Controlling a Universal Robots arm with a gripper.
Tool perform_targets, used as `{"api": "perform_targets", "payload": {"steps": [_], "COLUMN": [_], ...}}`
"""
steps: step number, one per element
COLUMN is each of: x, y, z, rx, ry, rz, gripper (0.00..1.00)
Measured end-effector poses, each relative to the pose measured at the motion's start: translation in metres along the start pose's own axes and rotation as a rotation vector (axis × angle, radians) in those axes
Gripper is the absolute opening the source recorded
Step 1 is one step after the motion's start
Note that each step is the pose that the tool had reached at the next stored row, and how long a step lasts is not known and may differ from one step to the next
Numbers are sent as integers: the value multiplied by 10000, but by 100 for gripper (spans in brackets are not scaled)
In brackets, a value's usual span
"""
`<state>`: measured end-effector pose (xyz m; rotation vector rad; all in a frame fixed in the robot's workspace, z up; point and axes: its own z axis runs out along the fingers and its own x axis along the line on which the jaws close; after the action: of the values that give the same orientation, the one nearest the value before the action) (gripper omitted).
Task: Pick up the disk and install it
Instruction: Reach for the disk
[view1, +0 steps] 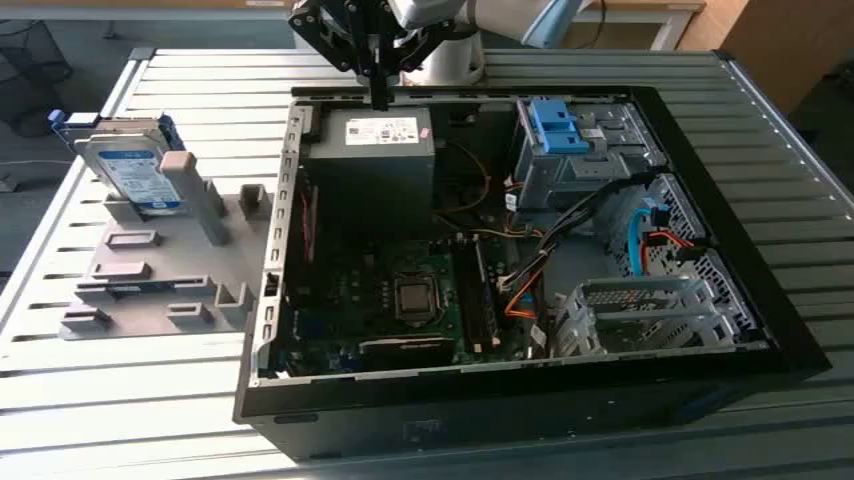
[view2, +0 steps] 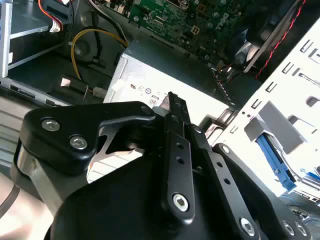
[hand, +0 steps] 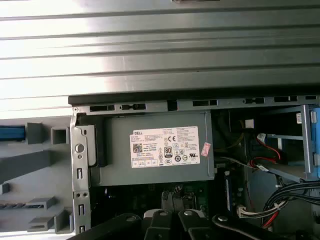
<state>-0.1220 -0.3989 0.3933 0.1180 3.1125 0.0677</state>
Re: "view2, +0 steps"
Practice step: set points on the hard disk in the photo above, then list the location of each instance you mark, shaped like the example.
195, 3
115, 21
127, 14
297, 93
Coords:
272, 155

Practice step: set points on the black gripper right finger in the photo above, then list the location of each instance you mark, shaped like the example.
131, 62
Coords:
225, 175

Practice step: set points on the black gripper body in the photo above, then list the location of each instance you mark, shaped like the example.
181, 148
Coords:
112, 212

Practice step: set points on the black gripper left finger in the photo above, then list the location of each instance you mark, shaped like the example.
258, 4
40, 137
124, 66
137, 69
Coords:
75, 130

